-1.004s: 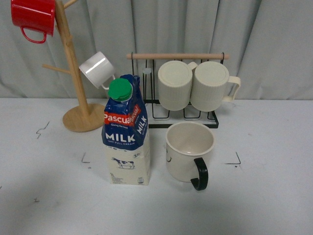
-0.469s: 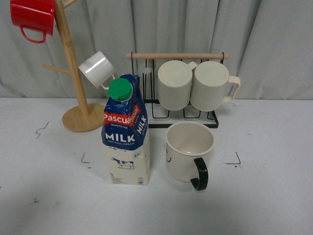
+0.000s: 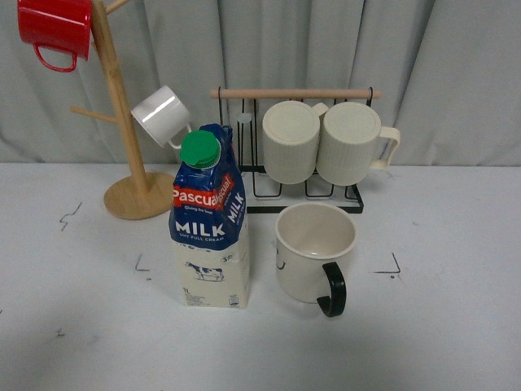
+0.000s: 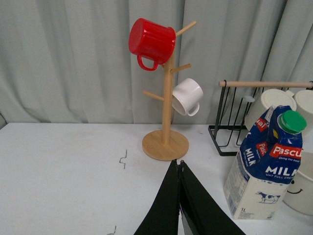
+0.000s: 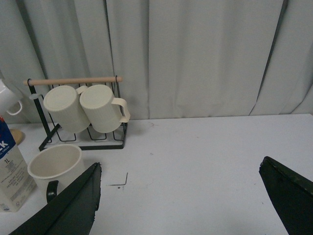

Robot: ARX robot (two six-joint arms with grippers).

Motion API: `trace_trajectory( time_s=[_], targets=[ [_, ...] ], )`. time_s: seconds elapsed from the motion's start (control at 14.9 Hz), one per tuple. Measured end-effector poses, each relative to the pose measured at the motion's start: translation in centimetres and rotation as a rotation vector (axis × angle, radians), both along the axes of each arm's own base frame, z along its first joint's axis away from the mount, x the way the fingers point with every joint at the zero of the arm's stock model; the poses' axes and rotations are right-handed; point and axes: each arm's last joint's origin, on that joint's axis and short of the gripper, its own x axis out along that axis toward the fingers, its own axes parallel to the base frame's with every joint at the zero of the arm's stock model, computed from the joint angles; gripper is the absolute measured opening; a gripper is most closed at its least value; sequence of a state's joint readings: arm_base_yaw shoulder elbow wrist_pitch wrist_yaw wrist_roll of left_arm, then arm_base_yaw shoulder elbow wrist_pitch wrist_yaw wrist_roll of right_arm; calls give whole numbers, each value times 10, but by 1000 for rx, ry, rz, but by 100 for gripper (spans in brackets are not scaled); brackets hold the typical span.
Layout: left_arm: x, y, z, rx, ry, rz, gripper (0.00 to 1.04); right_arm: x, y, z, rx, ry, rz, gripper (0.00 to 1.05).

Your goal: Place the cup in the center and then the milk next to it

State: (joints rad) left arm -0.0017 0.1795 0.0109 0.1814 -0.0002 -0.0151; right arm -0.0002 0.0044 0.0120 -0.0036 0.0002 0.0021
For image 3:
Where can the left cream ribbed mug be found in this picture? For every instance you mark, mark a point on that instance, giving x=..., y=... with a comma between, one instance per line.
x=291, y=132

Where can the right cream ribbed mug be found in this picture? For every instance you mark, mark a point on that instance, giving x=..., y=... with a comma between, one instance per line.
x=349, y=136

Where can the blue white milk carton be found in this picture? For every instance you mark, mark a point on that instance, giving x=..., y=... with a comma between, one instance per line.
x=208, y=221

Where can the cream ribbed mug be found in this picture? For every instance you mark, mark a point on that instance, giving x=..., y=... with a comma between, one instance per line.
x=349, y=136
x=291, y=132

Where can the white enamel mug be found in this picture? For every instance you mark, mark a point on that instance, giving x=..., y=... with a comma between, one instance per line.
x=163, y=116

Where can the cream mug black handle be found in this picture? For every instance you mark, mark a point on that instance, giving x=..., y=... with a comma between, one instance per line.
x=315, y=243

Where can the red enamel mug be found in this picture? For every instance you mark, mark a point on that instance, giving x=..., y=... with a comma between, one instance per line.
x=56, y=25

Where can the wooden mug tree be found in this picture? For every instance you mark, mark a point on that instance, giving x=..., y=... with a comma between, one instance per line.
x=142, y=194

